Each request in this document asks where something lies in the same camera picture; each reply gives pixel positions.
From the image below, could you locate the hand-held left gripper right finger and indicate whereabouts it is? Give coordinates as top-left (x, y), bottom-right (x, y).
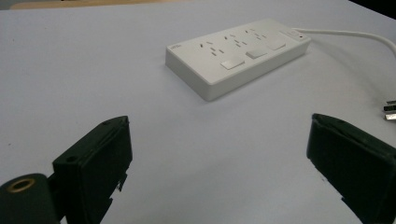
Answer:
top-left (305, 113), bottom-right (396, 224)

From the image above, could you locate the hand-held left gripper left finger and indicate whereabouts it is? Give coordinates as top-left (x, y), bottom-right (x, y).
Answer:
top-left (51, 115), bottom-right (134, 224)

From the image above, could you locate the white power strip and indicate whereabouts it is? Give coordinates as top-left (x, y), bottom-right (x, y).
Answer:
top-left (164, 18), bottom-right (312, 103)

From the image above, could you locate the white power cable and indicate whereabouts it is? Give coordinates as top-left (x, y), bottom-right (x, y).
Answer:
top-left (292, 27), bottom-right (396, 60)

